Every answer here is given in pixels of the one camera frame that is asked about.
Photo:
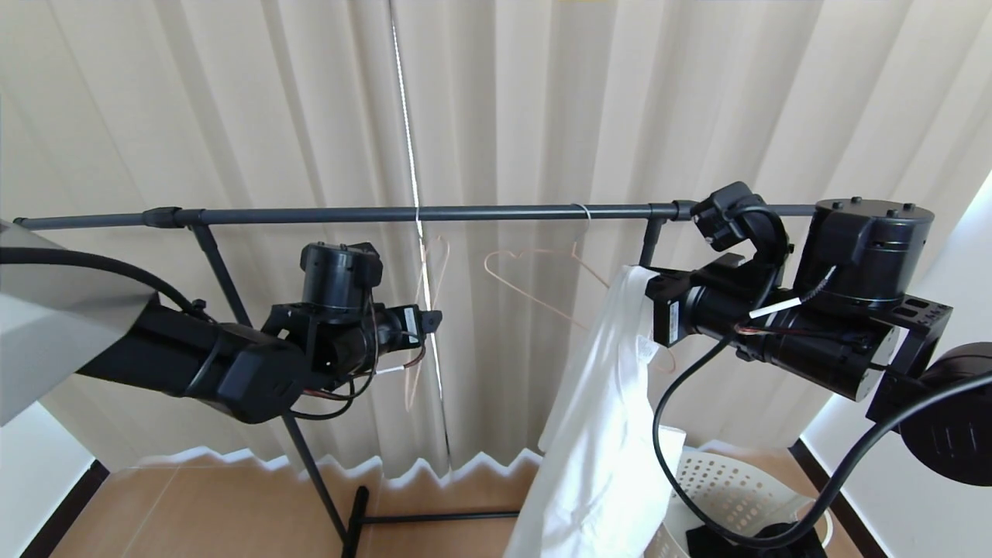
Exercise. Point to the pink clothes hanger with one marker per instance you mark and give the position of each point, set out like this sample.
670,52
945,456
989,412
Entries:
577,248
419,219

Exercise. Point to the black garment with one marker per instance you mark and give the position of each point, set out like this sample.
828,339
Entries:
713,542

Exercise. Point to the black clothes rack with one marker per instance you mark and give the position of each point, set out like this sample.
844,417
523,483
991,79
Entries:
310,215

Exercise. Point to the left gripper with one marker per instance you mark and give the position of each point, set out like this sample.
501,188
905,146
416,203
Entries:
372,337

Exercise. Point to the white laundry basket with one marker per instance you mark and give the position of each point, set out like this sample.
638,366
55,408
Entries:
728,488

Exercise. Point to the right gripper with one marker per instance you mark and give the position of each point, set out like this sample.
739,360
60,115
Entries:
721,310

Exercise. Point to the white printed t-shirt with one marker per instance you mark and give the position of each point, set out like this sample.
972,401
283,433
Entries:
604,434

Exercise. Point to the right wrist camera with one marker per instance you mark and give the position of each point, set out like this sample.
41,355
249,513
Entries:
732,213

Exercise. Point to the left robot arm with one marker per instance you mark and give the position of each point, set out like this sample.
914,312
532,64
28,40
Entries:
194,364

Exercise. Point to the beige curtain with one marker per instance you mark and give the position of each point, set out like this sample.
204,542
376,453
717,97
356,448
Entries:
194,101

